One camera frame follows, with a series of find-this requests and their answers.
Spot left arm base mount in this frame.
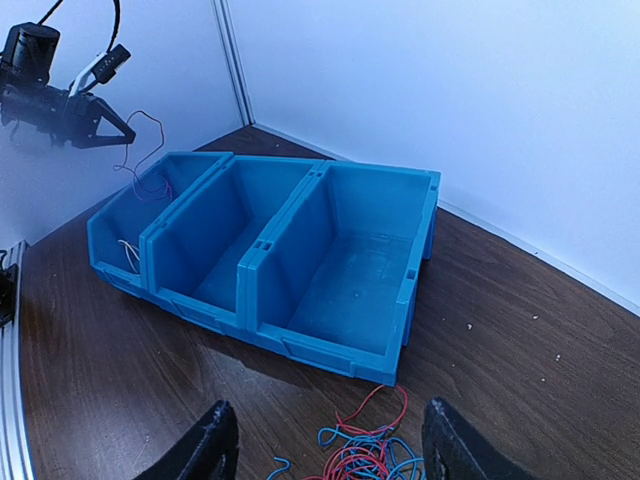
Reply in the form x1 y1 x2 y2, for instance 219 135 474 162
0 249 19 327

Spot red blue cables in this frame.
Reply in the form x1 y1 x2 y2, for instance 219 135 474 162
264 384 426 480

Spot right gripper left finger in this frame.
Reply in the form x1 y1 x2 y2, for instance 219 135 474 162
136 400 239 480

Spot blue three-compartment bin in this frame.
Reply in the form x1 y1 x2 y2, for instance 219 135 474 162
87 152 441 385

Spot yellow cable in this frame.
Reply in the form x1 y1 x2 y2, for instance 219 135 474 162
117 239 142 276

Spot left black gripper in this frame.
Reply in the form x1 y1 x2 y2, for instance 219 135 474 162
52 93 136 149

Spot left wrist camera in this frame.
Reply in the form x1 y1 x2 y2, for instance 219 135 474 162
69 44 131 97

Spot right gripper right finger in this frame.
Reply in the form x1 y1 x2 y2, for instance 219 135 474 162
422 397 534 480

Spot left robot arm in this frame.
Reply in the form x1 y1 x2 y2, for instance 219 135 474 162
1 22 136 149

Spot left black sleeved cable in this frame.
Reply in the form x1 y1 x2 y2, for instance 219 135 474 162
37 0 122 56

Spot aluminium front rail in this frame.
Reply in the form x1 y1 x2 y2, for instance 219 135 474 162
1 240 35 480

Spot left aluminium frame post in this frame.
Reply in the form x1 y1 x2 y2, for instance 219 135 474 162
211 0 255 126

